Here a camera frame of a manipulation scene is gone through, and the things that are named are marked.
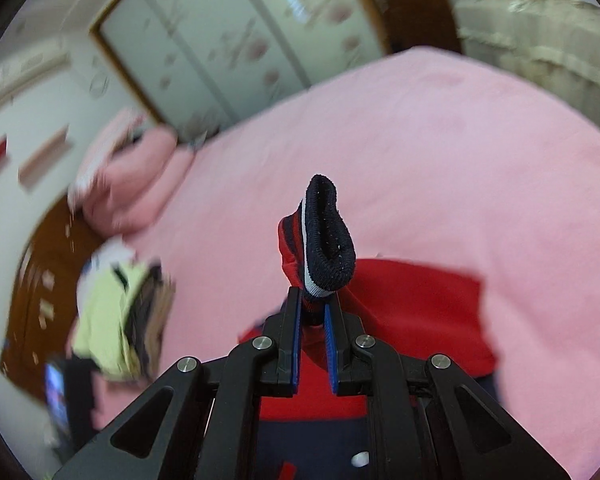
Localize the wardrobe with floral sliding doors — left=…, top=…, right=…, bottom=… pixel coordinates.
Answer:
left=91, top=0, right=386, bottom=133

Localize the framed wall picture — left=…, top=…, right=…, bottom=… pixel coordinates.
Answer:
left=0, top=37, right=71, bottom=113

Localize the folded pink quilt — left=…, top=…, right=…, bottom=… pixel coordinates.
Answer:
left=80, top=125, right=198, bottom=236

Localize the phone with lit screen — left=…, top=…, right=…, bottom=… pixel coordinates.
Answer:
left=42, top=360, right=73, bottom=441

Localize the stack of folded clothes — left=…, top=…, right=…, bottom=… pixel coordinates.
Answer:
left=67, top=259, right=177, bottom=381

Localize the pink bed blanket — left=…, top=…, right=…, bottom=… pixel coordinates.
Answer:
left=87, top=46, right=600, bottom=480

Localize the red and navy sweater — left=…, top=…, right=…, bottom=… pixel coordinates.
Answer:
left=237, top=174, right=503, bottom=480

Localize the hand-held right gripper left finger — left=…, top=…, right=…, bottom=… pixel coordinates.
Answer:
left=52, top=286, right=303, bottom=480

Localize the wooden headboard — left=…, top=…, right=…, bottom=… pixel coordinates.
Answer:
left=0, top=192, right=106, bottom=391

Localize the small wall frame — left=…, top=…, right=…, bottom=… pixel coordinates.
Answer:
left=19, top=127, right=76, bottom=188

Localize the furniture under lace cover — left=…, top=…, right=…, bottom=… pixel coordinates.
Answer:
left=452, top=0, right=600, bottom=126

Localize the pink pillow with lace edge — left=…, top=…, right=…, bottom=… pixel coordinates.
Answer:
left=82, top=107, right=148, bottom=171

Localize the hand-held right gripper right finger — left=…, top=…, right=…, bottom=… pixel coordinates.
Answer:
left=324, top=294, right=572, bottom=480

